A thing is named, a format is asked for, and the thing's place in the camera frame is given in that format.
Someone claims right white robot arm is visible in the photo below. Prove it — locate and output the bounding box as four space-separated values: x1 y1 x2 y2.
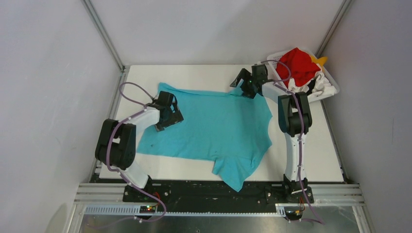
230 64 314 204

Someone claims controller board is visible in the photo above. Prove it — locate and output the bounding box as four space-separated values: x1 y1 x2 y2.
285 209 303 222
139 205 157 215

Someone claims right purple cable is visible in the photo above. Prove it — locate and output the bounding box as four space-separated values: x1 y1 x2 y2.
260 60 325 225

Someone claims white plastic laundry basket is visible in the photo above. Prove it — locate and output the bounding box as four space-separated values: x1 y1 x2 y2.
266 47 340 102

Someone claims teal t shirt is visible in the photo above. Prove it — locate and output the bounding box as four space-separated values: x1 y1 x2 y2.
137 83 272 191

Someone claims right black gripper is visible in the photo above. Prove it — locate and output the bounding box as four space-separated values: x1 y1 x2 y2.
230 68 257 99

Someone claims white slotted cable duct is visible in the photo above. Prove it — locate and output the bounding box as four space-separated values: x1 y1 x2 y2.
84 205 287 217

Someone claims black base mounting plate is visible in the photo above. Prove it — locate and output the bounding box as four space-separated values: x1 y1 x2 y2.
122 180 303 215

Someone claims yellow t shirt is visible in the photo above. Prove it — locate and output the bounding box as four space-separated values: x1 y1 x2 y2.
310 55 328 69

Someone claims red t shirt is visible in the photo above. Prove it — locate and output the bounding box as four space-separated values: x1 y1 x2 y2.
275 48 322 88

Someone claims white and black t shirt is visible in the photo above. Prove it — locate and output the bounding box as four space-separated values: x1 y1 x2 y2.
288 71 338 98

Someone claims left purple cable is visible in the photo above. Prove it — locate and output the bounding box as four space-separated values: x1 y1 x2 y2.
105 82 167 224

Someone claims left controller board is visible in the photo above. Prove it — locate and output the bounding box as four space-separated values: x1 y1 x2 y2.
139 205 157 215

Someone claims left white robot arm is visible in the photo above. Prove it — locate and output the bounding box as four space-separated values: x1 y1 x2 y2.
95 91 184 202

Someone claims purple cable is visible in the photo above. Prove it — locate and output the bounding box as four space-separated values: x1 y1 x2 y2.
105 82 167 224
260 60 325 225

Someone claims right controller board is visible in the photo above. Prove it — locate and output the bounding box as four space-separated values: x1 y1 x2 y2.
285 209 303 222

